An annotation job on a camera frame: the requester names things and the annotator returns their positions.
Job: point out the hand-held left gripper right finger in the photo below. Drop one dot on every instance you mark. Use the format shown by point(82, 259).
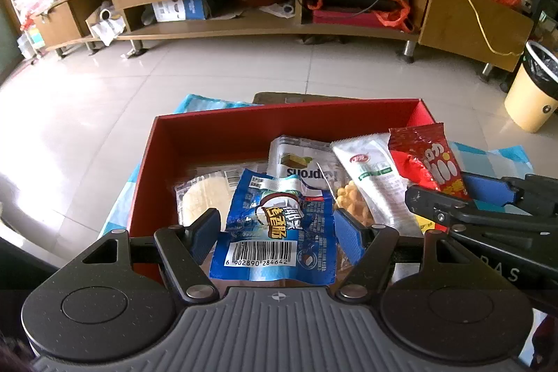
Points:
point(348, 234)

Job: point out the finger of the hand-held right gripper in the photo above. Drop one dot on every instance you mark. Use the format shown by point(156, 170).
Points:
point(431, 208)
point(492, 189)

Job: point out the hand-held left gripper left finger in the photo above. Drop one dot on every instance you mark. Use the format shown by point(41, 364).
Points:
point(207, 234)

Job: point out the clear rice cake packet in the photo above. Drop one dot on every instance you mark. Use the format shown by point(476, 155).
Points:
point(196, 197)

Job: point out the red gummy packet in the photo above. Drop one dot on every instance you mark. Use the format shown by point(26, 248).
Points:
point(427, 163)

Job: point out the blue sausage packet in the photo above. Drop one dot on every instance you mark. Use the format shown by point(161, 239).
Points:
point(279, 224)

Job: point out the red cardboard box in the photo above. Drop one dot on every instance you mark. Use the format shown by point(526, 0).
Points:
point(209, 136)

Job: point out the blue checked tablecloth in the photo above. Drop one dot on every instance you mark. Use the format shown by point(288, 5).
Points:
point(488, 158)

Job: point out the white printed snack packet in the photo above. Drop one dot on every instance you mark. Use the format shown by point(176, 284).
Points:
point(301, 167)

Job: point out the cream trash bin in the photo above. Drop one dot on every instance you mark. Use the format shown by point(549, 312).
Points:
point(527, 102)

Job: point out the wooden television stand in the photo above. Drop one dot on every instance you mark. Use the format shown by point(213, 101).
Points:
point(444, 14)

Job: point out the orange plastic bag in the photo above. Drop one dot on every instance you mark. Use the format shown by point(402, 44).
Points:
point(392, 17)

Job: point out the blue and white box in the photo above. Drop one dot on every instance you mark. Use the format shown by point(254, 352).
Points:
point(178, 9)

